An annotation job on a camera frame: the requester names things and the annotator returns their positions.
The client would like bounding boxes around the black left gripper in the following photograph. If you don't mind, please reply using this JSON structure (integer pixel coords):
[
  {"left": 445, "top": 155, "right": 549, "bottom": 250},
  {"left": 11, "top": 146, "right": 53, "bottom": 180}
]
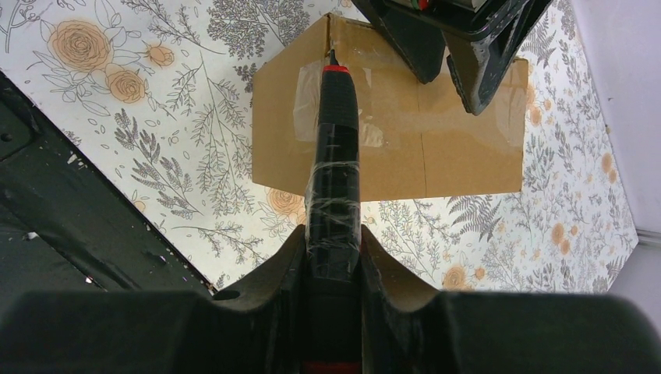
[{"left": 352, "top": 0, "right": 551, "bottom": 116}]

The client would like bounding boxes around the red black utility knife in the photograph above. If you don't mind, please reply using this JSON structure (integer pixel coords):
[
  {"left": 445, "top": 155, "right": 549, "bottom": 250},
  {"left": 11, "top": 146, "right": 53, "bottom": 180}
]
[{"left": 300, "top": 51, "right": 362, "bottom": 373}]

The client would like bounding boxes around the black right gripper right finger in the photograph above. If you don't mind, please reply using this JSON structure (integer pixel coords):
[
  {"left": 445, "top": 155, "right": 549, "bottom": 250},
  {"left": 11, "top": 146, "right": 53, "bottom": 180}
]
[{"left": 361, "top": 228, "right": 660, "bottom": 373}]

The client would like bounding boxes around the floral patterned table mat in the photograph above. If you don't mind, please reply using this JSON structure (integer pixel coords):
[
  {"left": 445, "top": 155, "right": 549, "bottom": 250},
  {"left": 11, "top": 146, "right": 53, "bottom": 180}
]
[{"left": 1, "top": 1, "right": 638, "bottom": 293}]

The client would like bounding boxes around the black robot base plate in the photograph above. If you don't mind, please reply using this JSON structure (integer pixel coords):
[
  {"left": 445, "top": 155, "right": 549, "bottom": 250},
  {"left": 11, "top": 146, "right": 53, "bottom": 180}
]
[{"left": 1, "top": 77, "right": 210, "bottom": 296}]

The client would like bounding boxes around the brown cardboard express box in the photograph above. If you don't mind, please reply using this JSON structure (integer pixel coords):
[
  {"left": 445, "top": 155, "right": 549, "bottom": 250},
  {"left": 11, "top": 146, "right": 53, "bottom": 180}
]
[{"left": 253, "top": 14, "right": 528, "bottom": 202}]

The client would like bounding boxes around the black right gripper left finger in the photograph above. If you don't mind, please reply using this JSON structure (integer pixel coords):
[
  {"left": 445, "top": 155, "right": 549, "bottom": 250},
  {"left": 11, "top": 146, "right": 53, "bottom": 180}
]
[{"left": 1, "top": 226, "right": 305, "bottom": 373}]

